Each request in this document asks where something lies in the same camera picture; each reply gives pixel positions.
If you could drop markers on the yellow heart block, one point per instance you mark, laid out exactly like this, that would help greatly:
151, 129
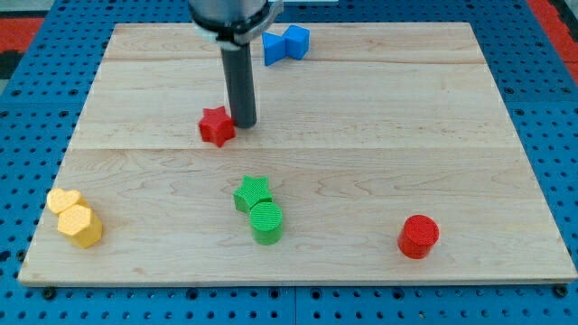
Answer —
58, 200

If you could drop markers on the green star block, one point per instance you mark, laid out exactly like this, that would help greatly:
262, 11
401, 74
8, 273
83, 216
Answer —
253, 190

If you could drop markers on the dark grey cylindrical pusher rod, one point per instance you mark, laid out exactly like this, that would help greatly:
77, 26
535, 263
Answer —
237, 65

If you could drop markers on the green cylinder block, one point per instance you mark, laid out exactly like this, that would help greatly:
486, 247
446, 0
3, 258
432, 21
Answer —
266, 221

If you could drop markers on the yellow hexagon block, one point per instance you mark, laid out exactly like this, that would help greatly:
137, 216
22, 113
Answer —
80, 225

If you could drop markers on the red cylinder block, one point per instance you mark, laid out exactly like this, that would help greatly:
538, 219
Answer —
418, 236

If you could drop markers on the red star block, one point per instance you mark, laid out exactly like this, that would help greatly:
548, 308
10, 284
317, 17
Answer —
216, 126

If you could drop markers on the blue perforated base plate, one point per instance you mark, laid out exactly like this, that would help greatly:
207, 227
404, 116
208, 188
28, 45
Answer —
43, 98

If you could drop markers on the light wooden board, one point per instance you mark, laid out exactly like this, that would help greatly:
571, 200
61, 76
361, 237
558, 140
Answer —
377, 123

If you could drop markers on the blue cube block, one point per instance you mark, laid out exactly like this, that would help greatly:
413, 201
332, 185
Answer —
297, 41

